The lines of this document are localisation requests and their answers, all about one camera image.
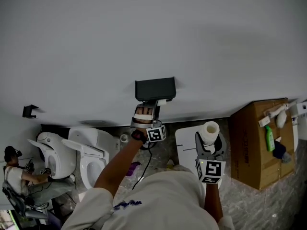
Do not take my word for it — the black wall paper holder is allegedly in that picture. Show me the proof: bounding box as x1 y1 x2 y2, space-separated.
135 77 177 103

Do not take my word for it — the white toilet paper roll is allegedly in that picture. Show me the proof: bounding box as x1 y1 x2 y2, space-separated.
200 121 220 145

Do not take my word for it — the green plastic bottle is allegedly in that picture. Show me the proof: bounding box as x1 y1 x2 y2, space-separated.
264 125 276 152

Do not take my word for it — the dark blue cloth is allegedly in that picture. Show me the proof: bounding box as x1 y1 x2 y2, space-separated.
272 139 292 164

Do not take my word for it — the person's white shirt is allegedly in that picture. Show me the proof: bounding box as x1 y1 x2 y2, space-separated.
61 164 235 230

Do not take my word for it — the black cable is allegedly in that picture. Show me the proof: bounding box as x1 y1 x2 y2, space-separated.
131 142 153 190

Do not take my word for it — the pale pink tube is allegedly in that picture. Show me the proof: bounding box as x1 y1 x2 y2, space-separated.
263 103 290 118

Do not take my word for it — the person's left forearm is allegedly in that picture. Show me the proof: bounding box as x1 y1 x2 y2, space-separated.
93 138 147 197

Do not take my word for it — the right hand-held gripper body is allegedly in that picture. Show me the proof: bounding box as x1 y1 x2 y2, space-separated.
194 152 227 184

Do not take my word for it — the large brown cardboard box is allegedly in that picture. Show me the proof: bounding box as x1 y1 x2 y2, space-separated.
229 98 297 191

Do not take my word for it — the person's left hand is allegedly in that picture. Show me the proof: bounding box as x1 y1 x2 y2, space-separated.
135 106 154 125

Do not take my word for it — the small black empty wall holder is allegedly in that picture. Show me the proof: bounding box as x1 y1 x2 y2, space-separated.
22 104 39 119

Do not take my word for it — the small white carton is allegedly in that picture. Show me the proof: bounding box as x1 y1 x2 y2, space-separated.
258 116 271 127

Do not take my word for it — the purple cloth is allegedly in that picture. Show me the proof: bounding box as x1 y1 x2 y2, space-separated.
126 161 142 177

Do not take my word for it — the white fluffy bundle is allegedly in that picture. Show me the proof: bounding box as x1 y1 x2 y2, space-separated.
275 109 288 129

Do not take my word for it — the white egg-shaped toilet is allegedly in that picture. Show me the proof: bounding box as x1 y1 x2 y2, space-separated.
27 131 77 179

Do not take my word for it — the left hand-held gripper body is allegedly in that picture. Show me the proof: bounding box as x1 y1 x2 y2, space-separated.
130 99 167 143

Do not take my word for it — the person's right forearm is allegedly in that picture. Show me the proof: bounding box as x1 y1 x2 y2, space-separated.
204 183 224 222

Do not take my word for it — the white toilet with raised lid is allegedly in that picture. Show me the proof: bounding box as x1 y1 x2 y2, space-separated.
61 127 121 190

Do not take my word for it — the white toilet with control box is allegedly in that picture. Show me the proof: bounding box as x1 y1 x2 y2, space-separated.
289 101 307 150

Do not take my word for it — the white smart toilet closed lid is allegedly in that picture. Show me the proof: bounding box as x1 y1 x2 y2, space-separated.
175 124 227 174

